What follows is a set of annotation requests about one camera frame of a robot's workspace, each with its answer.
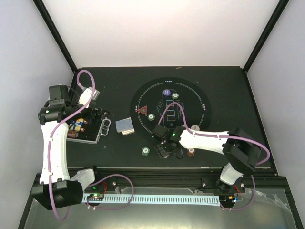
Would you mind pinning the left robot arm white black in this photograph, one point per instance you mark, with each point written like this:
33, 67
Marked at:
57, 189

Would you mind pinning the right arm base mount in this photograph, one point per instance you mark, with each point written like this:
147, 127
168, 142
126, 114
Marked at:
228, 195

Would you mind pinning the white slotted cable duct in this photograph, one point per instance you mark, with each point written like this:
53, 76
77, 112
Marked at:
151, 199

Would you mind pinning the red triangular dealer button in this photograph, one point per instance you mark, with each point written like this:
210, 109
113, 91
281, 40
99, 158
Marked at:
143, 110

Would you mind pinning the white card box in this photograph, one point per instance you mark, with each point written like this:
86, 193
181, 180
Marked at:
127, 132

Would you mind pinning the purple round blind button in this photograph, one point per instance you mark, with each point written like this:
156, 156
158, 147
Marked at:
167, 92

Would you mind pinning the aluminium poker chip case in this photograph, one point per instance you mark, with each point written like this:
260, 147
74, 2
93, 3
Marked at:
93, 132

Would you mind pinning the red poker chip stack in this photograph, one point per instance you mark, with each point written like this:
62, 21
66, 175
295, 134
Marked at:
191, 152

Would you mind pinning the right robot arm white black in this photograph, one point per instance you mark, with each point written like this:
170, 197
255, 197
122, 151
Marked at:
241, 152

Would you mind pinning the round black poker mat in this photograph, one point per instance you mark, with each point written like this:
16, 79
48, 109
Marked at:
192, 103

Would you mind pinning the chips inside case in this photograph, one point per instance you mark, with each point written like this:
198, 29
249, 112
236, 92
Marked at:
76, 128

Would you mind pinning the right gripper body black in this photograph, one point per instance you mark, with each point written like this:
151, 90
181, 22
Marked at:
166, 151

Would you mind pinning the green poker chip stack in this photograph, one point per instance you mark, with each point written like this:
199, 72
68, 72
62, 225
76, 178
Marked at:
145, 151

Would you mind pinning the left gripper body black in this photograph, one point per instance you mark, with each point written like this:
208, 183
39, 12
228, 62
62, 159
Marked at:
90, 119

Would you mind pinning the white round blind button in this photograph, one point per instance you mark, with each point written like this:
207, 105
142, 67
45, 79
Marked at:
195, 127

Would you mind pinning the blue playing card deck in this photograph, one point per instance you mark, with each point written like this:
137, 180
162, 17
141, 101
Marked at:
124, 125

